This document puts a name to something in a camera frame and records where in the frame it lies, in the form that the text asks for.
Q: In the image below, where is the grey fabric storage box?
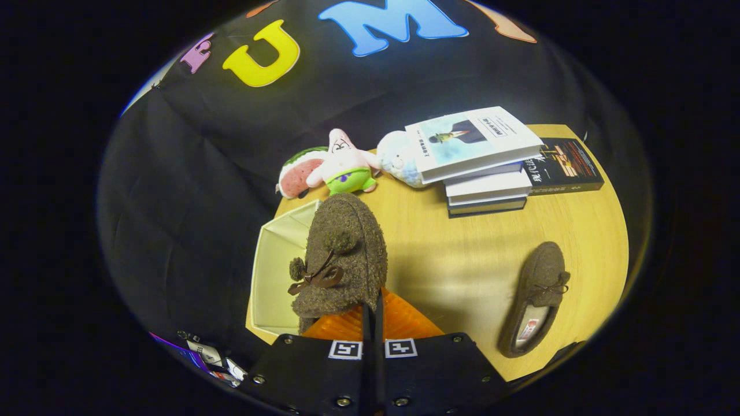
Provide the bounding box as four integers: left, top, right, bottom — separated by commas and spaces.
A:
246, 199, 324, 346

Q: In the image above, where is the white book with portrait cover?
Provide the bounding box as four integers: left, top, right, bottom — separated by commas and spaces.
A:
405, 106, 545, 185

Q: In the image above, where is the watermelon slice plush toy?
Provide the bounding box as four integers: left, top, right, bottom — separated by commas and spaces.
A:
276, 146, 330, 200

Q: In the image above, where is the thick white book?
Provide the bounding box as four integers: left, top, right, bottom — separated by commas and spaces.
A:
444, 168, 534, 204

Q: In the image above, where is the dark-covered white book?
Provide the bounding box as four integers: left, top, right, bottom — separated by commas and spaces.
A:
448, 195, 528, 219

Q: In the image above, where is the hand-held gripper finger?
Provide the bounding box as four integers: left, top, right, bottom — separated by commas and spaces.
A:
246, 303, 373, 416
375, 287, 512, 416

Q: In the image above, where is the pink starfish plush toy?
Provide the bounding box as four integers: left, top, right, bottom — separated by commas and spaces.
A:
305, 128, 383, 195

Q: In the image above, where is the thin grey-blue book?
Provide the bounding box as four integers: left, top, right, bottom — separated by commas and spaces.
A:
442, 162, 524, 187

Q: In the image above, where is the black book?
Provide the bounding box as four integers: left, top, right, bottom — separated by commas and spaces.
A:
522, 138, 605, 196

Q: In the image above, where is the white and blue plush toy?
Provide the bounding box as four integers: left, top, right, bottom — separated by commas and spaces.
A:
377, 131, 428, 189

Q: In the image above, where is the small white and red object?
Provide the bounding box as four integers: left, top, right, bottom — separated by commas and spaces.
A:
211, 358, 249, 387

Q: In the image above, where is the purple glowing screen device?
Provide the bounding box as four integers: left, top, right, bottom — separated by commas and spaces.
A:
149, 332, 212, 373

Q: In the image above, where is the brown fuzzy shoe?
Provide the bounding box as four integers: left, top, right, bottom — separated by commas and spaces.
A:
287, 192, 389, 335
498, 242, 572, 359

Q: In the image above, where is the white cylindrical tube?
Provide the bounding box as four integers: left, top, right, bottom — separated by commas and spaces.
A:
186, 340, 223, 366

